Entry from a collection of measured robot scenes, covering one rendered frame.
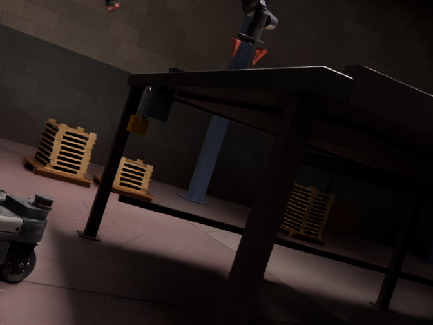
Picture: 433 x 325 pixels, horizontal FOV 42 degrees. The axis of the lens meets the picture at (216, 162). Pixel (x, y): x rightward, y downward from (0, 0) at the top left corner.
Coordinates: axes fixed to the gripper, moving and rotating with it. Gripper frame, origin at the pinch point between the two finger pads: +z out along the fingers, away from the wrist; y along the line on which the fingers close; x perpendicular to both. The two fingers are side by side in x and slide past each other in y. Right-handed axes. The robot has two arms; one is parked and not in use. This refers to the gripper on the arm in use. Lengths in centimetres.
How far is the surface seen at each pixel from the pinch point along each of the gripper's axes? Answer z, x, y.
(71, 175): 159, -242, 14
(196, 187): 186, -373, -147
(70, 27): 73, -497, 31
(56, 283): 100, 26, 47
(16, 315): 91, 64, 63
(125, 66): 97, -502, -47
